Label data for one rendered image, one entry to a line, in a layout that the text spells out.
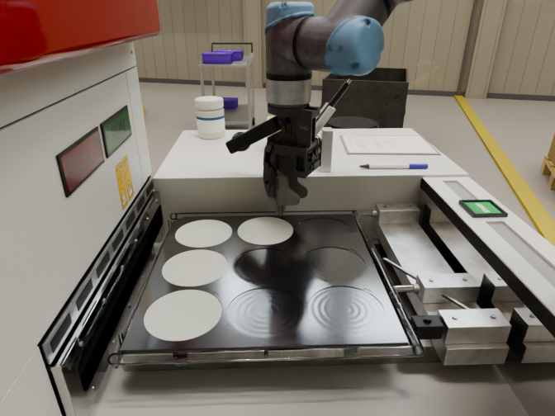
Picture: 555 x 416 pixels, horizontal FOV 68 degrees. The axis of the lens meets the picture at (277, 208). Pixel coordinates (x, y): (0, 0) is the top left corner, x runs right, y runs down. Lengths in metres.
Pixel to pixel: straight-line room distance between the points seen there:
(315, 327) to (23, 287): 0.32
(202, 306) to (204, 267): 0.09
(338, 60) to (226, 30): 7.10
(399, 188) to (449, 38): 6.38
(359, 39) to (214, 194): 0.42
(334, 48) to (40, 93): 0.35
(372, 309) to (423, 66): 6.71
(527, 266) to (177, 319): 0.46
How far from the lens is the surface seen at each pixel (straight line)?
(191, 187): 0.82
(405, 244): 0.77
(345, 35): 0.58
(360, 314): 0.57
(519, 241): 0.70
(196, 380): 0.60
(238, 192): 0.82
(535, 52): 7.43
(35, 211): 0.45
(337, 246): 0.70
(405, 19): 7.13
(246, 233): 0.74
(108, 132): 0.62
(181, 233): 0.75
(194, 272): 0.64
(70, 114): 0.53
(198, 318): 0.56
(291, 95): 0.67
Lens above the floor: 1.26
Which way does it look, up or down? 26 degrees down
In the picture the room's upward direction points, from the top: straight up
